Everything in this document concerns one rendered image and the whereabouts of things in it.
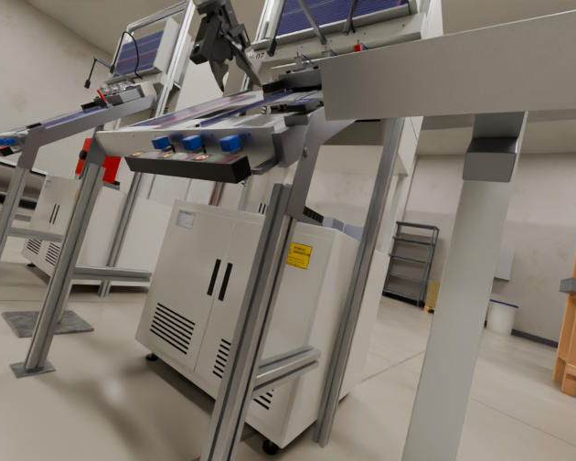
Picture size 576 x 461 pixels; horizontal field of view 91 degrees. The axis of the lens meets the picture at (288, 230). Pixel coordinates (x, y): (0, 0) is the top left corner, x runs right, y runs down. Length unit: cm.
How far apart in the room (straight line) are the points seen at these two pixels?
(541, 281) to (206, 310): 770
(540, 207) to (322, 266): 790
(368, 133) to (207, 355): 97
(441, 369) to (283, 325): 43
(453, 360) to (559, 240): 789
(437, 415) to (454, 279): 19
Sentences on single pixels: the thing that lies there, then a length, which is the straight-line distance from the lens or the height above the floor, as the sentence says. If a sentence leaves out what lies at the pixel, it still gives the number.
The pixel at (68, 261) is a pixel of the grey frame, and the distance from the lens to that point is 110.
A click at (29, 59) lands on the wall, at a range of 902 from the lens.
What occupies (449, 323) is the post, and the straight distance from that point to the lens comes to 47.
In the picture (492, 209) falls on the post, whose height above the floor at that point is 66.
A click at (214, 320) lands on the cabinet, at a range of 95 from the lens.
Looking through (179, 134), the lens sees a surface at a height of 72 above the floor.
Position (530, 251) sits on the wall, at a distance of 825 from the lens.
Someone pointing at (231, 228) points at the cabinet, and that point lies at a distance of 94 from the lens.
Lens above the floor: 54
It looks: 4 degrees up
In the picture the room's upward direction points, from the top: 15 degrees clockwise
